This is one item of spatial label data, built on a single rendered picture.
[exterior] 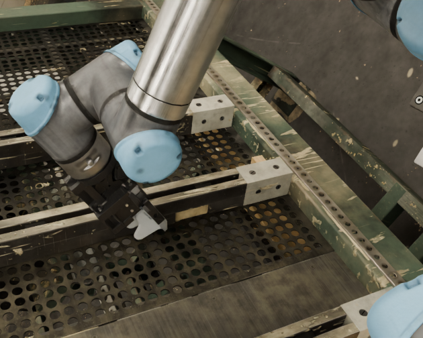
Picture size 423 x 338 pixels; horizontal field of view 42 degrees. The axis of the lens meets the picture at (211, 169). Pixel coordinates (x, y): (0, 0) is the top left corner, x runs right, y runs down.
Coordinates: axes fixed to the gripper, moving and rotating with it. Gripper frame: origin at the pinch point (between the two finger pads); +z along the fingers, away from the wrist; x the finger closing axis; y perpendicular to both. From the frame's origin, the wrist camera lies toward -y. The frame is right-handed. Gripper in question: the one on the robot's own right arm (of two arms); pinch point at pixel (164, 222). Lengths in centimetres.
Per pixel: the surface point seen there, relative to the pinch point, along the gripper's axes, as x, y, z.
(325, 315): 21.7, -10.6, 23.1
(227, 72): -62, -44, 31
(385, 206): -31, -60, 97
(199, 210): -16.3, -7.1, 20.7
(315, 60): -112, -99, 97
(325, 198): -4.2, -30.9, 32.9
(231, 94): -50, -37, 29
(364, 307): 23.6, -17.2, 27.4
